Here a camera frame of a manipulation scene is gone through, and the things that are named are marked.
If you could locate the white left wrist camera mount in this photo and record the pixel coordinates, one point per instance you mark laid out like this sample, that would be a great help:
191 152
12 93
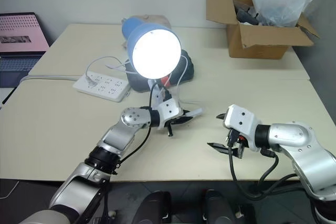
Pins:
169 110

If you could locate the open laptop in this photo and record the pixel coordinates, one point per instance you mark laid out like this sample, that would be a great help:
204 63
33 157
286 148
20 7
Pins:
18 40

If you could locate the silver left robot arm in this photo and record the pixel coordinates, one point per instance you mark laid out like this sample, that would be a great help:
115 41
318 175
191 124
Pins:
115 134

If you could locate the small red object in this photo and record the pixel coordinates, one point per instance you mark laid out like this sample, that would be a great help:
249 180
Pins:
165 80

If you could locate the dark items in box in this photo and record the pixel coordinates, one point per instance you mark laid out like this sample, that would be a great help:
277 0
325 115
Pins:
245 14

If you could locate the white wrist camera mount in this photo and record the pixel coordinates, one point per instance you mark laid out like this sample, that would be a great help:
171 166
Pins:
240 121
169 110

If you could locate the white power strip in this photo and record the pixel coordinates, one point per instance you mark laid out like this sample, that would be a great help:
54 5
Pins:
105 86

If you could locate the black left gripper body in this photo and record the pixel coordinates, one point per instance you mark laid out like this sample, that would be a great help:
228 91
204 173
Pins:
173 122

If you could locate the dark rounded shape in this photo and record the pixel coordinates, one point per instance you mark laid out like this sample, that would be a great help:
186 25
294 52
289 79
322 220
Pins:
157 207
219 207

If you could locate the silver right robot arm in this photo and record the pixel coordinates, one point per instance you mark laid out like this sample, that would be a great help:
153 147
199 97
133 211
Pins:
296 140

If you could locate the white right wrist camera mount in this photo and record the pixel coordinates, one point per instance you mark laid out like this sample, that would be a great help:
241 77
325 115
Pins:
240 121

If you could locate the dark grey cloth bag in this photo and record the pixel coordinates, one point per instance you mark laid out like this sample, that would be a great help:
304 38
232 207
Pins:
187 72

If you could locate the brown cardboard box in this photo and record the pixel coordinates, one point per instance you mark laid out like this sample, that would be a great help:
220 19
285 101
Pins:
260 40

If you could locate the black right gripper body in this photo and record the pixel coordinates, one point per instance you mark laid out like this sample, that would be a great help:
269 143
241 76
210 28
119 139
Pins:
237 144

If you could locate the blue desk lamp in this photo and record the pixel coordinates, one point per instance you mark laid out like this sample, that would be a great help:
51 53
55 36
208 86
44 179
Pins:
147 40

